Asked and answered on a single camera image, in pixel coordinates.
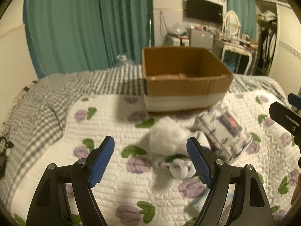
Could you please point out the large clear water jug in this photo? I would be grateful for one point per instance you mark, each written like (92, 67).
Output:
(122, 60)

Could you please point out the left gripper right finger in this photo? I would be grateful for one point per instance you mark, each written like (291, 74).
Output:
(250, 205)

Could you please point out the white dressing table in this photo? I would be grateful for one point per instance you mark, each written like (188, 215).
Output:
(220, 48)

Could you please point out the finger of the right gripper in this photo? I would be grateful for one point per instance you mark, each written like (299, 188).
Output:
(294, 100)
(286, 118)

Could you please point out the white fluffy stuffing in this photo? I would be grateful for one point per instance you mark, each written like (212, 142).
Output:
(168, 137)

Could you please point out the brown cardboard box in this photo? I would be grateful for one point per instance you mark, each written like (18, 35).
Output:
(182, 78)

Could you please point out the black wall television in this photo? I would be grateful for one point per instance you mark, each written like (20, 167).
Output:
(205, 11)

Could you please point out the hanging dark clothes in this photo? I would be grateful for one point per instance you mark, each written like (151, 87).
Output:
(267, 48)

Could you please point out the white socks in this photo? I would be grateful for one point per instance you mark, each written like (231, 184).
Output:
(180, 166)

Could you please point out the white oval vanity mirror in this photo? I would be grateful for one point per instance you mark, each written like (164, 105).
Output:
(231, 24)

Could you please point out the patterned tissue pack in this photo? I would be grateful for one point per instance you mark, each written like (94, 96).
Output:
(225, 132)

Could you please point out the silver mini fridge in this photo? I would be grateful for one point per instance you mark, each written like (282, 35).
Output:
(199, 38)

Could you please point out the white louvered wardrobe door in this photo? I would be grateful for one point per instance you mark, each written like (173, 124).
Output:
(285, 68)

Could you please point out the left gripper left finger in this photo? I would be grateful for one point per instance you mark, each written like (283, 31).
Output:
(50, 204)

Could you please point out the grey checked bedsheet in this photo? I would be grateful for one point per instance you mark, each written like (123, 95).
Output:
(51, 120)

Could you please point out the large green curtain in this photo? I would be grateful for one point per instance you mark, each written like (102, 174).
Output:
(66, 36)

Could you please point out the white suitcase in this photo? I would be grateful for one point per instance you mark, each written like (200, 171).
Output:
(177, 41)

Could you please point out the floral white quilt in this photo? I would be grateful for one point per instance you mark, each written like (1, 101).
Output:
(147, 213)

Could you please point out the person's right hand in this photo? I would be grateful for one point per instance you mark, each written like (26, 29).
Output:
(295, 194)

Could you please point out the clear plastic bag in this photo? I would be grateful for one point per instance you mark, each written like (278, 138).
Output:
(178, 29)

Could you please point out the small green curtain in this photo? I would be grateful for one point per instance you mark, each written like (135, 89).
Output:
(246, 12)

